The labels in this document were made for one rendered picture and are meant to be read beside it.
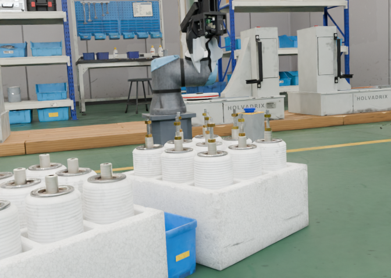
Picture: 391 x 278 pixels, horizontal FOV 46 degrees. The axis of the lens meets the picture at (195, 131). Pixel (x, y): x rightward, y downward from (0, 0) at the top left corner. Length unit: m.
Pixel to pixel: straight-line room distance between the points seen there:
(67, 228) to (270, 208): 0.56
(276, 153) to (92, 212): 0.57
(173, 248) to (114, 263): 0.19
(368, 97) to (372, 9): 4.66
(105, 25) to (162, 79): 5.50
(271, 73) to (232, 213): 2.65
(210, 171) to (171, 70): 0.80
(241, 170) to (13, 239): 0.60
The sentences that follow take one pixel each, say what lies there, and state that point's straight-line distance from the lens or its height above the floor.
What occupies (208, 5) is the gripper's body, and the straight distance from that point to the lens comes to 1.21.
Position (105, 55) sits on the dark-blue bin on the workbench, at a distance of 6.72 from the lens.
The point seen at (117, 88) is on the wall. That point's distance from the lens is 9.64.
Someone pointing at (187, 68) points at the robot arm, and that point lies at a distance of 1.80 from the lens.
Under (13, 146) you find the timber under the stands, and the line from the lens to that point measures 3.17.
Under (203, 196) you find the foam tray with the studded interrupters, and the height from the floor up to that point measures 0.17.
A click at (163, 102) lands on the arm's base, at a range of 1.80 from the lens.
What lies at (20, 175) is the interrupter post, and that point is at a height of 0.27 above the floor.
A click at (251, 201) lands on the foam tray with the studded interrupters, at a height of 0.13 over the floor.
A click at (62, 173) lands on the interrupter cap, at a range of 1.00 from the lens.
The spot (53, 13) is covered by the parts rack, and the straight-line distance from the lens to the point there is 5.89.
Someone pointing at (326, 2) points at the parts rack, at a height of 1.41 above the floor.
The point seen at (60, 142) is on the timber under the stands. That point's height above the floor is 0.06.
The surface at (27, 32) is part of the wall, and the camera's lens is 9.62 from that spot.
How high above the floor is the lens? 0.44
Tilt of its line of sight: 7 degrees down
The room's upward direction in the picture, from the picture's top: 3 degrees counter-clockwise
